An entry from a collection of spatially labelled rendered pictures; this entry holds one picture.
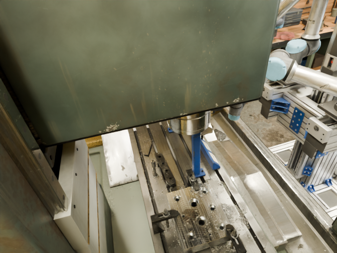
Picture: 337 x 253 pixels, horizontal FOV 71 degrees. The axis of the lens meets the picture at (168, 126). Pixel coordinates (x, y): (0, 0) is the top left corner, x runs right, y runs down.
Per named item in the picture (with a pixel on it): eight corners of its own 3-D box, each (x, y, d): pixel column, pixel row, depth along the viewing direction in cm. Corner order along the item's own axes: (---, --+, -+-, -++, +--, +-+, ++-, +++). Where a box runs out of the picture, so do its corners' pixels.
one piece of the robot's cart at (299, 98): (304, 113, 192) (315, 83, 175) (343, 141, 164) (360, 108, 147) (276, 121, 187) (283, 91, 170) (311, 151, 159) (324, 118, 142)
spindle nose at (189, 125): (160, 118, 91) (156, 91, 84) (195, 105, 96) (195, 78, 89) (180, 142, 79) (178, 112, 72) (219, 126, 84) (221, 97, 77)
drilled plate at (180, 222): (208, 187, 126) (208, 181, 122) (234, 239, 103) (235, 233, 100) (166, 199, 122) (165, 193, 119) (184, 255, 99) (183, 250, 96)
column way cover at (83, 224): (106, 192, 133) (77, 118, 101) (113, 285, 96) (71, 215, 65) (97, 195, 132) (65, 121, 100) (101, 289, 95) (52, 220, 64)
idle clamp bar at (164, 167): (162, 158, 151) (161, 150, 147) (177, 189, 131) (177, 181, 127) (155, 160, 149) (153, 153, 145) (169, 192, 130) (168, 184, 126)
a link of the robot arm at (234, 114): (242, 114, 162) (244, 100, 155) (237, 123, 155) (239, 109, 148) (231, 111, 165) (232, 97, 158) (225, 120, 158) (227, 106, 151)
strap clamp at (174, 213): (178, 220, 116) (176, 202, 107) (180, 226, 114) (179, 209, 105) (152, 228, 114) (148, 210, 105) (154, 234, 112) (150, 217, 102)
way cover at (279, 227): (227, 142, 198) (229, 127, 188) (303, 247, 128) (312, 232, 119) (193, 151, 193) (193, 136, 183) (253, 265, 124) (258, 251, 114)
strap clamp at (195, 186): (191, 181, 135) (191, 163, 125) (200, 200, 124) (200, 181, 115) (186, 182, 134) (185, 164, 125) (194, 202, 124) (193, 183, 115)
